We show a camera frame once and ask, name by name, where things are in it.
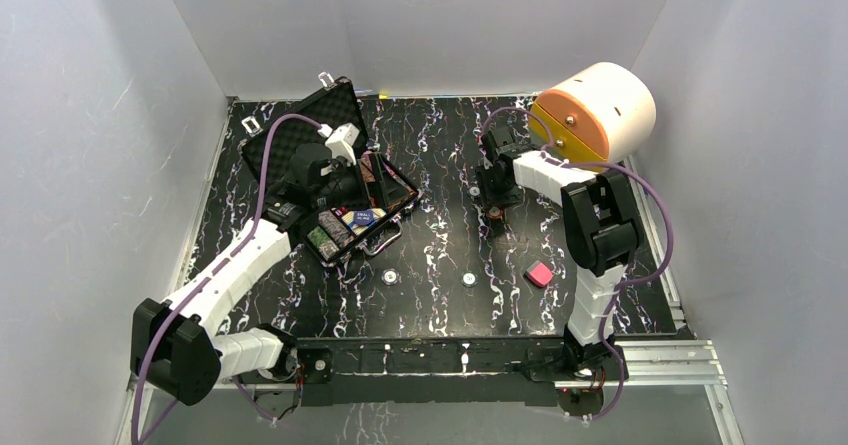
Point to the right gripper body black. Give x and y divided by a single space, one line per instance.
493 192

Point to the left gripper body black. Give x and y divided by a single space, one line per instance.
364 181

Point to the black poker chip case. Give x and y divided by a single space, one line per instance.
269 148

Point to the blue small blind button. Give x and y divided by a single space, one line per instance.
363 217

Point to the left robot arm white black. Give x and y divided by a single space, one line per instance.
176 343

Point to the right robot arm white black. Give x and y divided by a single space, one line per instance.
601 232

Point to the brown chip row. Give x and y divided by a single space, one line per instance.
370 171

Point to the purple green chip row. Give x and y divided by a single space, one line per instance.
398 189

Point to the blue playing card deck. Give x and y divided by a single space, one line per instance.
347 218

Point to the blue orange chip row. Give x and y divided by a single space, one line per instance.
340 234

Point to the red green chip row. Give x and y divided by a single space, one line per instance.
322 242

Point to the blue white poker chip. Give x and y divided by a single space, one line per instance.
390 277

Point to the round orange yellow drawer cabinet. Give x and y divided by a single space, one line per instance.
603 113

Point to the green poker chip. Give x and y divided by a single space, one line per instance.
469 280

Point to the pink dealer button block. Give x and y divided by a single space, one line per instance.
539 275

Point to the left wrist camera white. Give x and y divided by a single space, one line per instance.
340 141

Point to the aluminium rail frame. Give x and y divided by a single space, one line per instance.
663 362

